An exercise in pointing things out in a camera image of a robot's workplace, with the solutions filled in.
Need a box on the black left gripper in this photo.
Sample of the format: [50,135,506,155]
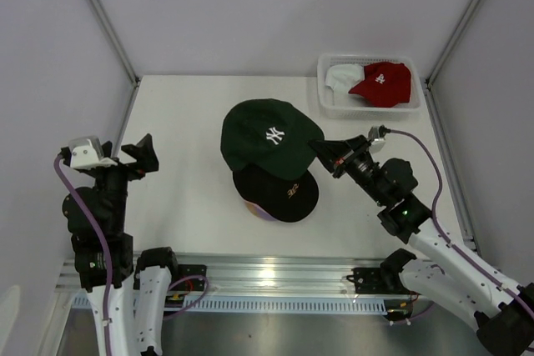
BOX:
[88,133,157,231]

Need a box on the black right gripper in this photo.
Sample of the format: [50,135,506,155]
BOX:
[306,135,388,207]

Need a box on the dark green NY cap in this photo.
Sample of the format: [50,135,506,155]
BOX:
[220,98,325,180]

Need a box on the black gold-logo baseball cap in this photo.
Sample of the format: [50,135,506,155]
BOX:
[232,165,320,223]

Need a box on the purple LA baseball cap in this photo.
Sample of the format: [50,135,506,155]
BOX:
[248,204,276,221]

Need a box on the pink baseball cap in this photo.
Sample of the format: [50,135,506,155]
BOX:
[244,201,261,217]

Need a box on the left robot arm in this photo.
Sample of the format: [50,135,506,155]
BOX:
[53,134,180,355]

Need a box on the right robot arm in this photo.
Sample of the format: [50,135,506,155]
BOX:
[309,136,533,355]

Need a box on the white plastic basket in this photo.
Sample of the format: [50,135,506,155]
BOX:
[317,53,423,121]

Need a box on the white baseball cap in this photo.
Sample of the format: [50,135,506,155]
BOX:
[325,64,365,94]

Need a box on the red baseball cap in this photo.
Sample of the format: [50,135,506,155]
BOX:
[349,62,411,108]

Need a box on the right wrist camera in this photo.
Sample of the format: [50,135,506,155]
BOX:
[367,125,389,153]

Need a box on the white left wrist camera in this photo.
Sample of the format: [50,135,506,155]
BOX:
[68,136,118,170]

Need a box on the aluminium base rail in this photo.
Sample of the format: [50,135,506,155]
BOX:
[53,243,511,303]

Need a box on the aluminium frame post right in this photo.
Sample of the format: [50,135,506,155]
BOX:
[425,0,485,88]

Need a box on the aluminium frame post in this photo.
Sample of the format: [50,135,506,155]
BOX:
[86,0,139,87]
[425,0,485,88]

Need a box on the white slotted cable duct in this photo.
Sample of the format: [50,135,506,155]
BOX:
[70,293,387,316]

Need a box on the aluminium frame post left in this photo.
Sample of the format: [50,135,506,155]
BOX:
[86,0,139,87]

